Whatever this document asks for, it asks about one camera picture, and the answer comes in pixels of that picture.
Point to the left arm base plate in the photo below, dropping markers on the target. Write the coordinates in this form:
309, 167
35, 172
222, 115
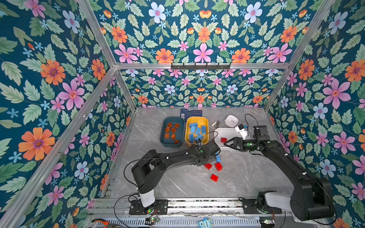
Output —
159, 207

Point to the white round device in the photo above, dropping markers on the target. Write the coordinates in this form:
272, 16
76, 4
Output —
231, 121

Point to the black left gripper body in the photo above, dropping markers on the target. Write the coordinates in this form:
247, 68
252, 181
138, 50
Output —
208, 159

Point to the light blue long lego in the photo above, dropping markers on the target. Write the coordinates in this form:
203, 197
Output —
193, 124

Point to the blue toy figure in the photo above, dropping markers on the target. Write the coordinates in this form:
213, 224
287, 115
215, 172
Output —
205, 223

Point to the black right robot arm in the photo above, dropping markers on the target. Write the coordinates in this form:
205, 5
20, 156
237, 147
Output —
312, 197

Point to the teal plastic bin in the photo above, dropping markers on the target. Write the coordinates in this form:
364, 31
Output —
172, 133

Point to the red lego bottom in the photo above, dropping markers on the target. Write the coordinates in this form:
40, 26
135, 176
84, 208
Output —
214, 178

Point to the dark blue card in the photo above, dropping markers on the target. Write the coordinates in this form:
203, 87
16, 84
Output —
187, 113

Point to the yellow plastic bin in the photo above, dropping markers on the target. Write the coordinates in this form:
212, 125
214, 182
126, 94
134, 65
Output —
200, 121

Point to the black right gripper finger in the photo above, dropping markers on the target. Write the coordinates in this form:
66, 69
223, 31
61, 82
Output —
235, 147
235, 141

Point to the metal hook rail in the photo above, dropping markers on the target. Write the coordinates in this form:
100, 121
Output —
201, 66

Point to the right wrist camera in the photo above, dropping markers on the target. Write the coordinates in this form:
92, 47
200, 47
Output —
243, 131

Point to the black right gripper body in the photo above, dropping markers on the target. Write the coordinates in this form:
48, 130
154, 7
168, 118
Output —
241, 144

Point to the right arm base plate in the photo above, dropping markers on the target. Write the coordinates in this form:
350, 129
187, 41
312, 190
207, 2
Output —
250, 207

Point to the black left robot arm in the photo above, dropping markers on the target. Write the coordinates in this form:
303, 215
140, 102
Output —
149, 170

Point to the small grey clip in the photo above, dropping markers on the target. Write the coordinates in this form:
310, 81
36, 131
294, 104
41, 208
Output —
215, 124

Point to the white plastic bin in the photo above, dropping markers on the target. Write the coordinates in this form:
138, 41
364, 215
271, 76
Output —
227, 133

